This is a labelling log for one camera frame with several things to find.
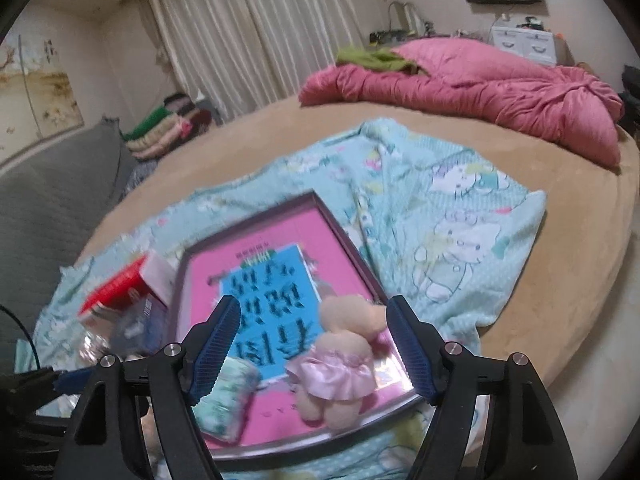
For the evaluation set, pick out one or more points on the red and white box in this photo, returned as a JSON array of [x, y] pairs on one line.
[[150, 275]]

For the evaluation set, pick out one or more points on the pink comforter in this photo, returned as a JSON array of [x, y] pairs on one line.
[[475, 85]]

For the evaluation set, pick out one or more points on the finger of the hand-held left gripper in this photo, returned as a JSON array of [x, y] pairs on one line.
[[75, 379]]

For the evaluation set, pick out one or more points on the floral tissue pack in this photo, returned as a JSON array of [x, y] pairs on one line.
[[225, 400]]

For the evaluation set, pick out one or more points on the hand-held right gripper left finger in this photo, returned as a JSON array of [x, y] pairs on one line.
[[215, 355]]

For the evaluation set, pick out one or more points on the wall painting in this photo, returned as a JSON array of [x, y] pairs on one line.
[[45, 95]]

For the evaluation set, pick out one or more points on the grey quilted mattress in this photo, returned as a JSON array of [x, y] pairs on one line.
[[50, 200]]

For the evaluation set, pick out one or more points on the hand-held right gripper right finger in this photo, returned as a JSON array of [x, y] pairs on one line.
[[407, 350]]

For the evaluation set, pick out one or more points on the cream curtain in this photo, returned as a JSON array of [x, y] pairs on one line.
[[250, 35]]

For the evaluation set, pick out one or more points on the pink printed tray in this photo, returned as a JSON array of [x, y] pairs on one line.
[[280, 240]]

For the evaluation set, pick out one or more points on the curved metal pipe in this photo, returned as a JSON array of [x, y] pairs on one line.
[[400, 10]]

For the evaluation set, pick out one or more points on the beige plush doll pink dress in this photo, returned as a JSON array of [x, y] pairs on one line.
[[345, 345]]

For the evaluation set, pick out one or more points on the white drawer cabinet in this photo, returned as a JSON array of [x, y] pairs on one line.
[[520, 42]]

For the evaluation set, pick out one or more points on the teal cartoon printed blanket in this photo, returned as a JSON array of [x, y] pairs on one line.
[[425, 220]]

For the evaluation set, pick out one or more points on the dark blue box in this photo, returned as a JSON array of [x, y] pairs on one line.
[[142, 320]]

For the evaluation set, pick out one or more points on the stack of folded clothes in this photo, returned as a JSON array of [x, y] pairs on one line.
[[160, 130]]

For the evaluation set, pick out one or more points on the green cloth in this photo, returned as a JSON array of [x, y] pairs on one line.
[[370, 57]]

